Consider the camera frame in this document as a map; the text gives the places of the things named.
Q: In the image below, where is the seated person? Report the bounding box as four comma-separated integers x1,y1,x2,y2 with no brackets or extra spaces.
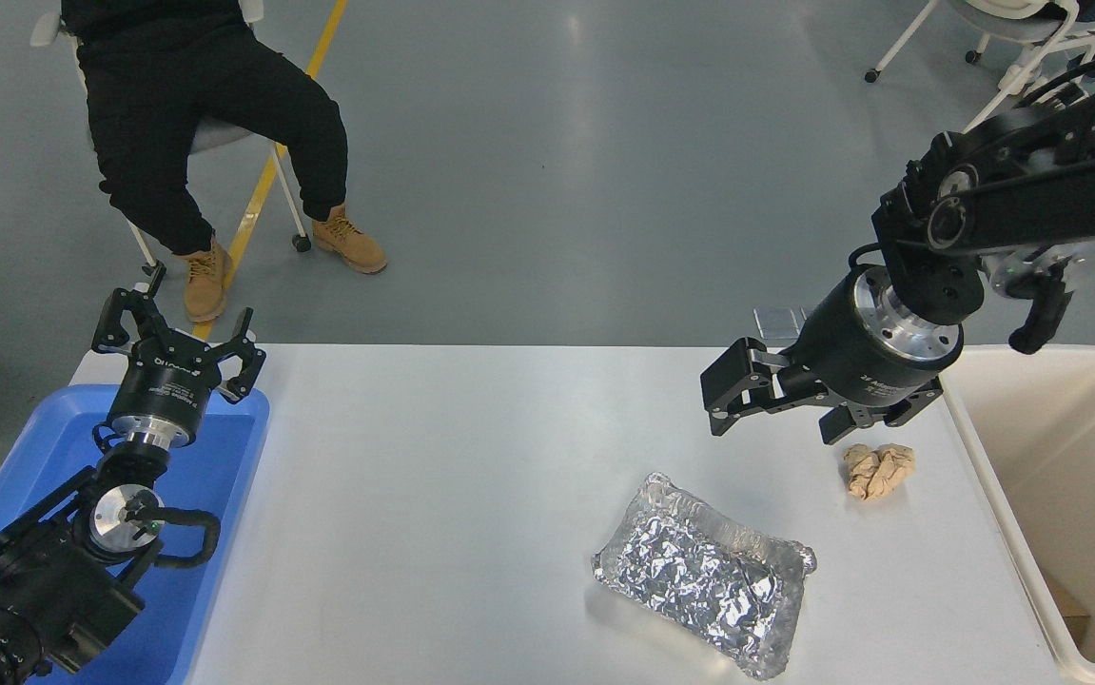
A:
60,0,388,324

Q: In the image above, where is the small clear plastic stand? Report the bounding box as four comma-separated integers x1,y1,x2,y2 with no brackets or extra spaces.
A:
754,304,816,345

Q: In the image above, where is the large pale plastic bin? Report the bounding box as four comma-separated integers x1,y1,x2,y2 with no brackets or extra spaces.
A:
939,344,1095,685

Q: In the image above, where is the white wheeled chair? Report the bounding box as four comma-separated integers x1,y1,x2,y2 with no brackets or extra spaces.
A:
866,0,1095,129

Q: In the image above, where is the blue plastic tray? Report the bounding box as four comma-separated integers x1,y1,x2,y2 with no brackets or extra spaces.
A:
0,383,271,685

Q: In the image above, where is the silver foil tray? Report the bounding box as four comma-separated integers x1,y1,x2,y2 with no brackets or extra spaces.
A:
592,473,818,681

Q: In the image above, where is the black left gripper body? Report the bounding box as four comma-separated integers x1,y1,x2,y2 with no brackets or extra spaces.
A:
109,341,226,431

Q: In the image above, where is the brown cardboard piece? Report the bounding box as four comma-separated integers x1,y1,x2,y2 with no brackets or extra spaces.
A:
1042,571,1092,645

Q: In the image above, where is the crumpled tan paper ball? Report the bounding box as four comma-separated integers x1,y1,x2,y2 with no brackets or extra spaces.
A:
842,442,916,502

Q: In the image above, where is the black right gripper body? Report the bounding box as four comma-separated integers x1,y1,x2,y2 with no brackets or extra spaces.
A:
781,272,942,410

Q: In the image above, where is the white chair with grey seat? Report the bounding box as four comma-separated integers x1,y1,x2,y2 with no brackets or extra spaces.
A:
30,0,312,298

